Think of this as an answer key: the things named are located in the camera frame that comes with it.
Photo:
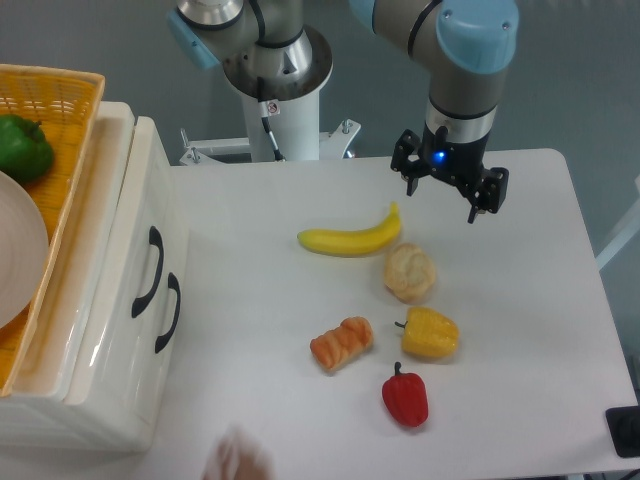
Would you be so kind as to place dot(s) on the round bread roll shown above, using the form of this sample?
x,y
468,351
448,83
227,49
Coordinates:
x,y
409,273

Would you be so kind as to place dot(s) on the white drawer cabinet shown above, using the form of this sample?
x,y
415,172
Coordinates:
x,y
35,414

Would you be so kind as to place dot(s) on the yellow banana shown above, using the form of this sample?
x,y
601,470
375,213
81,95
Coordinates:
x,y
354,243

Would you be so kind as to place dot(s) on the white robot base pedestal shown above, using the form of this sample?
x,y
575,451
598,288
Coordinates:
x,y
279,89

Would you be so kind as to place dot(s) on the red bell pepper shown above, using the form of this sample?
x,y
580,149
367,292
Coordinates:
x,y
405,397

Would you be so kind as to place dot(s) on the white drawer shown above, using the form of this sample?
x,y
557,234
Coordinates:
x,y
118,380

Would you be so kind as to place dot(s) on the black device at table edge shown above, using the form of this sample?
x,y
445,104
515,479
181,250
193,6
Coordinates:
x,y
624,424

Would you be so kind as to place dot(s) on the white plate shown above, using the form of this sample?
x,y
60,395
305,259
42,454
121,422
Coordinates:
x,y
24,248

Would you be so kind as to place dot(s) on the orange twisted bread loaf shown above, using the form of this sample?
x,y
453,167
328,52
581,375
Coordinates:
x,y
339,346

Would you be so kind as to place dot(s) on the lower drawer black handle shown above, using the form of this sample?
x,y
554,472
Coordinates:
x,y
173,311

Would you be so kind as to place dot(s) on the orange woven basket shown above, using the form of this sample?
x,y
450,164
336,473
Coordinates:
x,y
66,102

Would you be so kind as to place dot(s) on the blurred gloved hand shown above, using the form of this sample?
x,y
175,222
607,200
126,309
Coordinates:
x,y
236,455

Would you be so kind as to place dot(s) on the white metal frame leg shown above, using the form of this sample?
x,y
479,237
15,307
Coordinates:
x,y
626,228

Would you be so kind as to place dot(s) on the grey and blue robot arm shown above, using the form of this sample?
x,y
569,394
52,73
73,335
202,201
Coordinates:
x,y
466,46

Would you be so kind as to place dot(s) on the green bell pepper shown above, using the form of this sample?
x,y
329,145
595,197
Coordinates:
x,y
26,154

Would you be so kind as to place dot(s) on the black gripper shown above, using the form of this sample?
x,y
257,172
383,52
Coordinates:
x,y
457,164

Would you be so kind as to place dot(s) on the yellow bell pepper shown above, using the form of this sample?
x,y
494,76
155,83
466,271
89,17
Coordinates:
x,y
428,333

